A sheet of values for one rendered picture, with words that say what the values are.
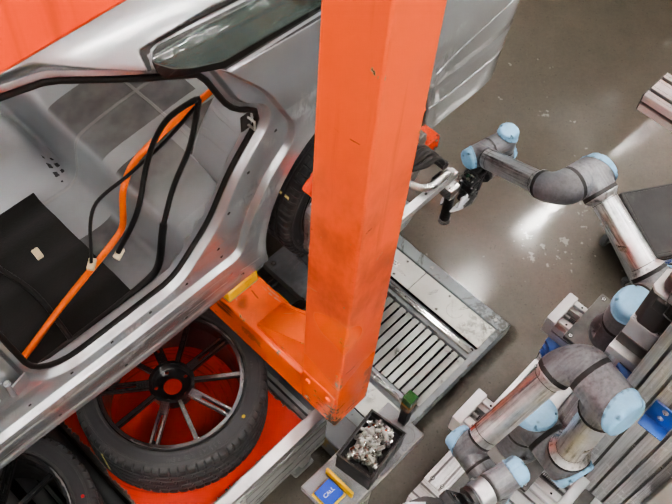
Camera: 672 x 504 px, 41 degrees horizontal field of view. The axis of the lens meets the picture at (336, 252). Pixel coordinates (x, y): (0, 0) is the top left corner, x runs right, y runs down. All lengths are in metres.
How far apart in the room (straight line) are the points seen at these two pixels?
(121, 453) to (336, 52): 1.78
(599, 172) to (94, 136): 1.64
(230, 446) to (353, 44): 1.74
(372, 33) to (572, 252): 2.73
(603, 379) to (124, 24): 1.37
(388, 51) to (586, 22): 3.67
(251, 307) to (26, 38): 2.11
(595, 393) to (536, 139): 2.49
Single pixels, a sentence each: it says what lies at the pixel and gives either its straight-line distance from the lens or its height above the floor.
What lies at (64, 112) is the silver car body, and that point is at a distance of 3.18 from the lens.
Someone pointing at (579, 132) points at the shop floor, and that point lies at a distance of 4.61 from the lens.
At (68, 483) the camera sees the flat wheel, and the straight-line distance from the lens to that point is 3.05.
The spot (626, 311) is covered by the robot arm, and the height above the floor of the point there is 1.04.
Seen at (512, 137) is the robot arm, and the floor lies 1.00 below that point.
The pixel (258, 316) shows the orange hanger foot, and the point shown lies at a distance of 3.02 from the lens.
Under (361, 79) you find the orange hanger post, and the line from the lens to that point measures 1.65.
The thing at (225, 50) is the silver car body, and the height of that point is 1.75.
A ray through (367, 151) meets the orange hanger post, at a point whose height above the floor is 1.97.
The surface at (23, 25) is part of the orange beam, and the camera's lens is 1.01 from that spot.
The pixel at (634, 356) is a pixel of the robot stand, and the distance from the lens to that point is 2.49.
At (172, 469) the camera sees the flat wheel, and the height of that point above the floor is 0.50.
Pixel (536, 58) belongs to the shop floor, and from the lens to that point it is 4.90.
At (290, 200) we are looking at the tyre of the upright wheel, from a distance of 2.88.
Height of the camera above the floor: 3.33
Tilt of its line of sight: 57 degrees down
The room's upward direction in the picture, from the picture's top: 6 degrees clockwise
